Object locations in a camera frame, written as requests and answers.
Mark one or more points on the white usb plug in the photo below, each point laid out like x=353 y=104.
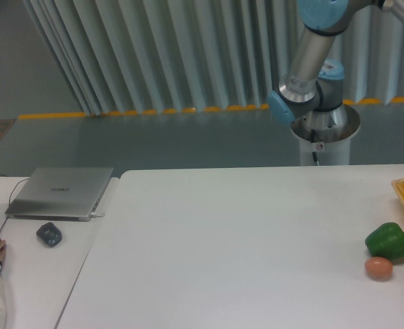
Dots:
x=97 y=215

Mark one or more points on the brown egg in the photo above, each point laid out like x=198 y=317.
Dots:
x=378 y=268

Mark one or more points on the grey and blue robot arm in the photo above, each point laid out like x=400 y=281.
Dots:
x=301 y=90

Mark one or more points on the silver closed laptop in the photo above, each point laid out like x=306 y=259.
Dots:
x=61 y=193

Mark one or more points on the green bell pepper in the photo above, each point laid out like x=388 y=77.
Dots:
x=387 y=241

